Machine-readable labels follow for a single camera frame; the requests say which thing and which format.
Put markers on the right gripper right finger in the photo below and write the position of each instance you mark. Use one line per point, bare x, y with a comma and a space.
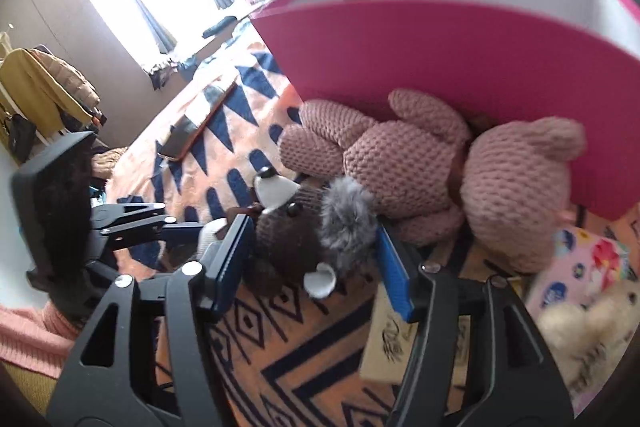
398, 264

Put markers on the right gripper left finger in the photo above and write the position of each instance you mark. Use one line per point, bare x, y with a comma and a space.
223, 248

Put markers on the yellow tissue pack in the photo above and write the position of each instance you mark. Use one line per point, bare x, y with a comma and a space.
388, 348

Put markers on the grey brown plush donkey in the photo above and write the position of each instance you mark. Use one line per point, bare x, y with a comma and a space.
306, 235

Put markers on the pink knitted teddy bear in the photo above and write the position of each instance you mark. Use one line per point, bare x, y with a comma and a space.
429, 174

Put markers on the pink floral tissue pack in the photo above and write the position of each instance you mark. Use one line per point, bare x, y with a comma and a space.
584, 265

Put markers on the cream plush bunny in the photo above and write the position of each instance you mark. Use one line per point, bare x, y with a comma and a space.
587, 343

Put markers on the pink sleeve left forearm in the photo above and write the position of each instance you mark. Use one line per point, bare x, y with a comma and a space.
39, 340

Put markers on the orange navy patterned blanket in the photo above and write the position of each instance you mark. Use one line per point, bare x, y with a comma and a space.
375, 291

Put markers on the yellow clothes on rack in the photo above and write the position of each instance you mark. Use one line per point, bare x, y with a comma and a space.
42, 98

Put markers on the smartphone with orange case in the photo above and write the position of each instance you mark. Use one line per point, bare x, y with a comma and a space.
188, 127

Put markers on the dark item on windowsill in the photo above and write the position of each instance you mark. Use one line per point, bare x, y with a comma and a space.
225, 22

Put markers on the pink cardboard box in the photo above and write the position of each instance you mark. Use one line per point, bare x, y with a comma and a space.
508, 59

